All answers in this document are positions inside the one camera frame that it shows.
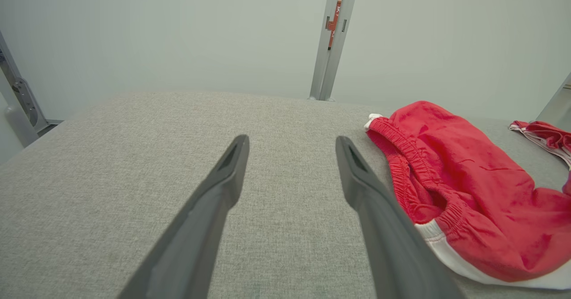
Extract grey slanted metal frame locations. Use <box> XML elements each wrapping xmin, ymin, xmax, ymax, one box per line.
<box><xmin>0</xmin><ymin>31</ymin><xmax>63</xmax><ymax>148</ymax></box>

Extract red shorts with white stripe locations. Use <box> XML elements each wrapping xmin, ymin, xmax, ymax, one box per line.
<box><xmin>364</xmin><ymin>100</ymin><xmax>571</xmax><ymax>290</ymax></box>

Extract grey double metal post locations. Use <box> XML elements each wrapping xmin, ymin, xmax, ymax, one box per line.
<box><xmin>309</xmin><ymin>0</ymin><xmax>361</xmax><ymax>101</ymax></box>

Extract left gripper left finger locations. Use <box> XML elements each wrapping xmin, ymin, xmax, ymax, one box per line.
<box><xmin>117</xmin><ymin>134</ymin><xmax>250</xmax><ymax>299</ymax></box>

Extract red sign behind post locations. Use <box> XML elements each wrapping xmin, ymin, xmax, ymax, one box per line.
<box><xmin>328</xmin><ymin>0</ymin><xmax>342</xmax><ymax>50</ymax></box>

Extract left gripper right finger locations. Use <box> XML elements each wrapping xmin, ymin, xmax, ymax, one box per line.
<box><xmin>335</xmin><ymin>136</ymin><xmax>464</xmax><ymax>299</ymax></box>

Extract grey single metal post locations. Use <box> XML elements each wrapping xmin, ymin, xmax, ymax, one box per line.
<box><xmin>535</xmin><ymin>71</ymin><xmax>571</xmax><ymax>132</ymax></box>

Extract red Bulls basketball jersey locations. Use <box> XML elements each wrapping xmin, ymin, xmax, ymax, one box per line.
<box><xmin>509</xmin><ymin>120</ymin><xmax>571</xmax><ymax>170</ymax></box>

